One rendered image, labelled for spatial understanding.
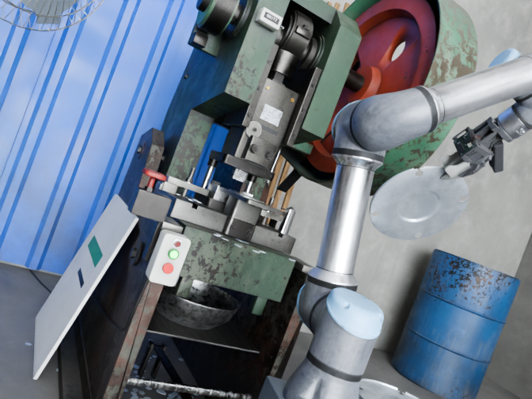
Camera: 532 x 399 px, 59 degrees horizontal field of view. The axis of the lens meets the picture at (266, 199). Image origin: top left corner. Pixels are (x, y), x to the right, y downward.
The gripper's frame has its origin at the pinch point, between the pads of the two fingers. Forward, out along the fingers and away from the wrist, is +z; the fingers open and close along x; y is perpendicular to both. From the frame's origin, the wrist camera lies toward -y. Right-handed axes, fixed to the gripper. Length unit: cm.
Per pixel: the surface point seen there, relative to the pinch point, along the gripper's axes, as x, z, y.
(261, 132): -31, 37, 34
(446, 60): -34.6, -14.8, 1.2
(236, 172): -25, 53, 34
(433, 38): -46.2, -14.4, 1.6
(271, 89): -42, 27, 36
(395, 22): -75, -3, -4
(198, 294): -1, 97, 24
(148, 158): -40, 77, 56
